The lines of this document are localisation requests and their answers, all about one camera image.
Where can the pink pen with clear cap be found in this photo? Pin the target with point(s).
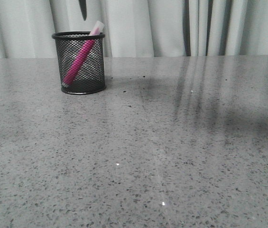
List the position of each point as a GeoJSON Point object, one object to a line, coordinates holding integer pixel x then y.
{"type": "Point", "coordinates": [82, 55]}

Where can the grey orange scissors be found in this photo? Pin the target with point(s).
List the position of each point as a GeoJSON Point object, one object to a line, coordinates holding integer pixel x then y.
{"type": "Point", "coordinates": [83, 8]}

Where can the black mesh pen cup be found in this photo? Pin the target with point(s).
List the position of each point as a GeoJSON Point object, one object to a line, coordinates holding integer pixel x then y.
{"type": "Point", "coordinates": [90, 78]}

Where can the light grey curtain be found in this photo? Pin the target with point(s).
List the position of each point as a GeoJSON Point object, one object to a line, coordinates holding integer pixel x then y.
{"type": "Point", "coordinates": [138, 28]}

